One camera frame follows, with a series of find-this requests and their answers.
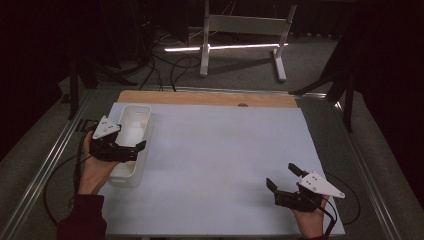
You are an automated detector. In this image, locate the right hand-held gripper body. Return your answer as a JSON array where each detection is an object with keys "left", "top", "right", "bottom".
[{"left": 274, "top": 171, "right": 346, "bottom": 213}]

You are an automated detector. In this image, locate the black floor cable bundle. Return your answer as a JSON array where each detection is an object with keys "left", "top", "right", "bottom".
[{"left": 138, "top": 33, "right": 201, "bottom": 93}]

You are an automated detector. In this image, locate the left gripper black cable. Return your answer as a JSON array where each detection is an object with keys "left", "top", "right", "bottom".
[{"left": 74, "top": 129, "right": 94, "bottom": 196}]

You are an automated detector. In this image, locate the black stand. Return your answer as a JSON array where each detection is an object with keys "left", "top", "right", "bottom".
[
  {"left": 68, "top": 56, "right": 138, "bottom": 121},
  {"left": 289, "top": 33, "right": 359, "bottom": 133}
]

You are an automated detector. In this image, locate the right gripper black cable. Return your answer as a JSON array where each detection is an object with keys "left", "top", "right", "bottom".
[{"left": 313, "top": 196, "right": 338, "bottom": 240}]

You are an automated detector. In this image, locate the metal floor rail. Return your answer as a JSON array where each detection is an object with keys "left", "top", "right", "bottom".
[
  {"left": 0, "top": 89, "right": 94, "bottom": 240},
  {"left": 333, "top": 99, "right": 403, "bottom": 240}
]

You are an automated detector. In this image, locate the white metal stand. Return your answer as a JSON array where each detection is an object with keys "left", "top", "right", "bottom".
[{"left": 198, "top": 0, "right": 298, "bottom": 83}]

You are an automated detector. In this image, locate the bright light strip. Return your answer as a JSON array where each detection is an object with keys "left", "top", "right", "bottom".
[{"left": 164, "top": 42, "right": 290, "bottom": 53}]

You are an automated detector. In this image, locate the person's right hand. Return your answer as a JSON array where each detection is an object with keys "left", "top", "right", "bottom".
[{"left": 293, "top": 195, "right": 332, "bottom": 240}]

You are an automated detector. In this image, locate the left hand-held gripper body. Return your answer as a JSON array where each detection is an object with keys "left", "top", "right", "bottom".
[{"left": 89, "top": 115, "right": 138, "bottom": 163}]

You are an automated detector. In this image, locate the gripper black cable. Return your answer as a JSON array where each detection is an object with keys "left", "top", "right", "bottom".
[
  {"left": 313, "top": 196, "right": 338, "bottom": 240},
  {"left": 74, "top": 129, "right": 94, "bottom": 196}
]

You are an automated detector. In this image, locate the white plastic bin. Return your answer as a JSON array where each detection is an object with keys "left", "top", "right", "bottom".
[{"left": 108, "top": 104, "right": 154, "bottom": 188}]

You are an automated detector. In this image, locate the person's left hand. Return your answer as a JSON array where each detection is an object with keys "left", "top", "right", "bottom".
[{"left": 77, "top": 130, "right": 119, "bottom": 196}]

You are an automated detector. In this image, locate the pale blue table mat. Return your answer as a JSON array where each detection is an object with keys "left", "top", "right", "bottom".
[{"left": 98, "top": 101, "right": 346, "bottom": 238}]

